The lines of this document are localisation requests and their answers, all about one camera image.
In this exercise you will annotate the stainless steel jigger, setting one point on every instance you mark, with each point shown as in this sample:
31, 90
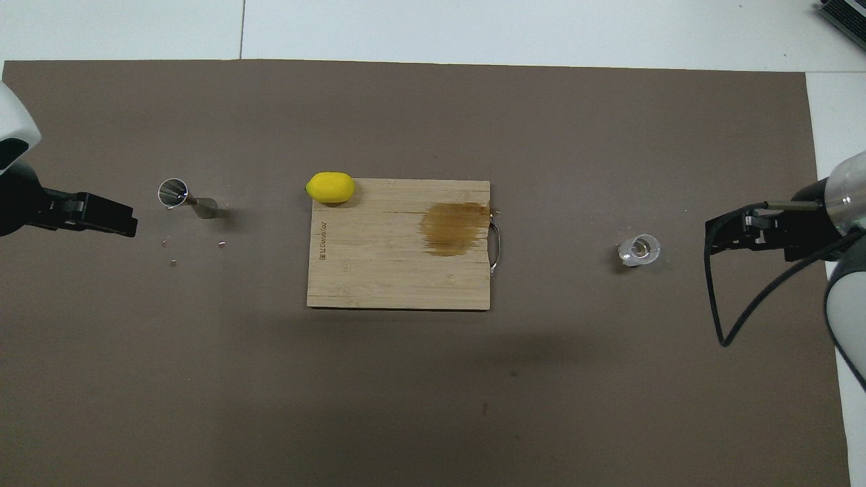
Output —
174, 191

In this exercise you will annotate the brown table mat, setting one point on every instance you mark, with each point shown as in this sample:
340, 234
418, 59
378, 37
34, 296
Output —
406, 406

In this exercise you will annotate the yellow lemon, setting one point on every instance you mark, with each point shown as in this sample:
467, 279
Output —
330, 187

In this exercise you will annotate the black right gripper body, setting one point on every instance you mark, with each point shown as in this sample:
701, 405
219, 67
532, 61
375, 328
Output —
805, 230

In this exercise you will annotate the small clear glass cup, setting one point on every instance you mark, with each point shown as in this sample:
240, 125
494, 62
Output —
639, 249

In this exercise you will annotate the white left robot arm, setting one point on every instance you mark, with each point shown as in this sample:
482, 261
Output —
13, 122

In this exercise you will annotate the bamboo cutting board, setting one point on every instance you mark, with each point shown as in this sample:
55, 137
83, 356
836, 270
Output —
379, 264

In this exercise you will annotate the grey ribbed device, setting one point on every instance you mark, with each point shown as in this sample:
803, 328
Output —
846, 17

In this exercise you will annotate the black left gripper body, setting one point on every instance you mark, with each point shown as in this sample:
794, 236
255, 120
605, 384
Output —
17, 199

